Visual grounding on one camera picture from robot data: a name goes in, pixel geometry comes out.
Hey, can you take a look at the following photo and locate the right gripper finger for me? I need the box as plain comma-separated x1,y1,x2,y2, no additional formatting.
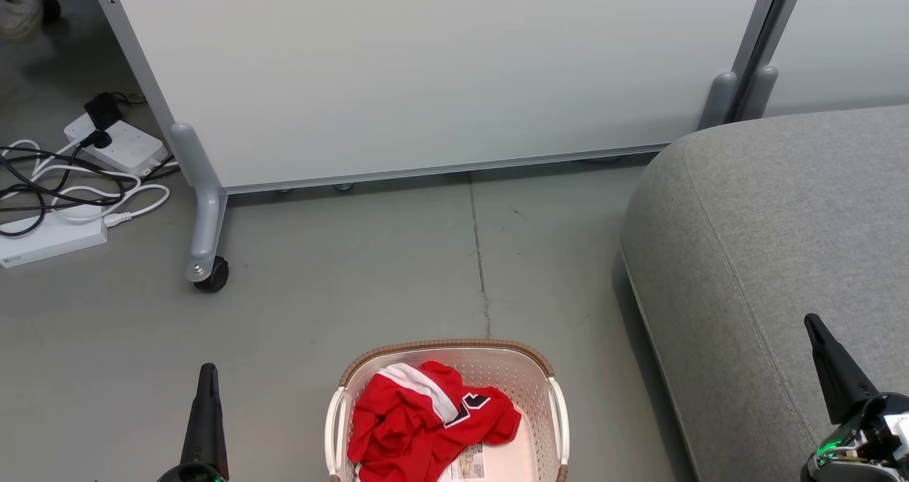
804,314,881,426

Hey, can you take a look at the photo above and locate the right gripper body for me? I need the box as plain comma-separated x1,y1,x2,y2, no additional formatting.
801,393,909,482

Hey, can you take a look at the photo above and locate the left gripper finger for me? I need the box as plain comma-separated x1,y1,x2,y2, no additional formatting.
181,363,229,480

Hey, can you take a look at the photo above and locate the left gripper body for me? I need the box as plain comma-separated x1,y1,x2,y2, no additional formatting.
158,464,228,482

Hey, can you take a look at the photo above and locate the red garment with white band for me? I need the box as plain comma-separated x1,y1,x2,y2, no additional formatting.
347,361,466,482

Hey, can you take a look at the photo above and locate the grey fabric sofa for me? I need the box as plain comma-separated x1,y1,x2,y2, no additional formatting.
619,104,909,482

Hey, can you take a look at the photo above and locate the black castor wheel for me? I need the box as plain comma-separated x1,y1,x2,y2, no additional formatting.
193,256,230,292

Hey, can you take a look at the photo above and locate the grey partition foot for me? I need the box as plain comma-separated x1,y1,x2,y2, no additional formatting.
698,70,739,131
742,65,780,121
169,122,229,284

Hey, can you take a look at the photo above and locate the white long power strip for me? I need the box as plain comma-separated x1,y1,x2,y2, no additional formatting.
0,209,109,268

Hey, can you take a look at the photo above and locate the paper label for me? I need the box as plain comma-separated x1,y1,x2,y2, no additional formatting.
444,443,485,480

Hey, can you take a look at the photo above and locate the white square power strip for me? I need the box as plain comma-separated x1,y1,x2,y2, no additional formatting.
64,113,169,177

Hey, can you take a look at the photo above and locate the red jersey with black print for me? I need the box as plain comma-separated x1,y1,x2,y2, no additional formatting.
426,386,523,482

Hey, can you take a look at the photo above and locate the white laundry basket brown rim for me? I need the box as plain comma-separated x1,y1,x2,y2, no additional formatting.
325,339,571,482

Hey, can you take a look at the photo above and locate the black power adapter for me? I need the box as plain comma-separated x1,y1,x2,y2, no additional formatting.
84,93,123,131

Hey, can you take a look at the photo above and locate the narrow white partition panel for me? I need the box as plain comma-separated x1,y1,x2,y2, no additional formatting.
735,0,909,119

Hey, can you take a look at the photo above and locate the wide white partition panel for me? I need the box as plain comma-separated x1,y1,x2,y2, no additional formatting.
84,0,810,195

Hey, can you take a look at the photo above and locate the beige shoe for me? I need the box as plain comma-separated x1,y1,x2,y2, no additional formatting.
0,0,45,43

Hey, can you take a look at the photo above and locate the white cable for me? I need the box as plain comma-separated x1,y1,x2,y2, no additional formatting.
0,139,171,227

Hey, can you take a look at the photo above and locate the black cable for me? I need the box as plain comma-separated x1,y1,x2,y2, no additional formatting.
0,145,178,238

